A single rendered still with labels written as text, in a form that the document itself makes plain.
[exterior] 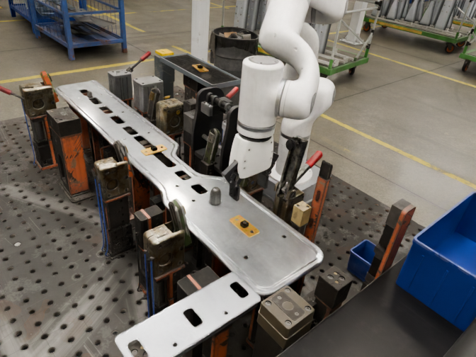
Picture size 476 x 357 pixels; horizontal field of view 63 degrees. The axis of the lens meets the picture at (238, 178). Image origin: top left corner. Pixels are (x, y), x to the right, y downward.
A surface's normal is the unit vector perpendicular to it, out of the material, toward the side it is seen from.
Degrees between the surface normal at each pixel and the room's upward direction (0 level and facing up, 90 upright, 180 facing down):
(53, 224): 0
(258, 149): 90
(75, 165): 90
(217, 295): 0
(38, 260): 0
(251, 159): 90
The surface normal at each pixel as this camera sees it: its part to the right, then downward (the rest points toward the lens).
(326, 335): 0.08, -0.83
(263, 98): -0.16, 0.50
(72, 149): 0.64, 0.47
